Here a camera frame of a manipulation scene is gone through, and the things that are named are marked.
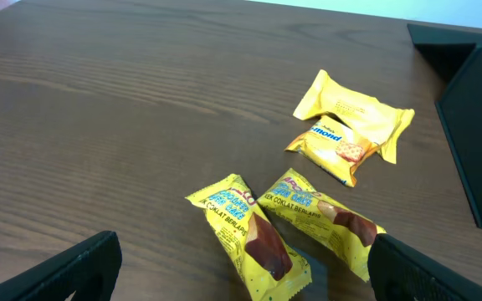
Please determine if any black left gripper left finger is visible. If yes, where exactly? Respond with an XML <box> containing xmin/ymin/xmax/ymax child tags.
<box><xmin>0</xmin><ymin>231</ymin><xmax>122</xmax><ymax>301</ymax></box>

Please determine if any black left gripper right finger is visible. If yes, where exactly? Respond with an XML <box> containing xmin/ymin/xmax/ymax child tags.
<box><xmin>368</xmin><ymin>234</ymin><xmax>482</xmax><ymax>301</ymax></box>

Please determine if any yellow chocolate cake packet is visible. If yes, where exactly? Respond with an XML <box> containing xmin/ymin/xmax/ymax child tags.
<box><xmin>258</xmin><ymin>168</ymin><xmax>385</xmax><ymax>282</ymax></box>
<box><xmin>186</xmin><ymin>174</ymin><xmax>312</xmax><ymax>301</ymax></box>

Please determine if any yellow almond biscuit packet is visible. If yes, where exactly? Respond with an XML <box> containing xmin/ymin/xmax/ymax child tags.
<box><xmin>285</xmin><ymin>115</ymin><xmax>380</xmax><ymax>187</ymax></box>

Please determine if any plain yellow snack packet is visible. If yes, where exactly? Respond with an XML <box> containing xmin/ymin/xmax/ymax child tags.
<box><xmin>293</xmin><ymin>69</ymin><xmax>415</xmax><ymax>164</ymax></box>

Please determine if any black open gift box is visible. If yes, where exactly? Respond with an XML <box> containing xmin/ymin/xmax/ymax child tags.
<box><xmin>408</xmin><ymin>23</ymin><xmax>482</xmax><ymax>228</ymax></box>

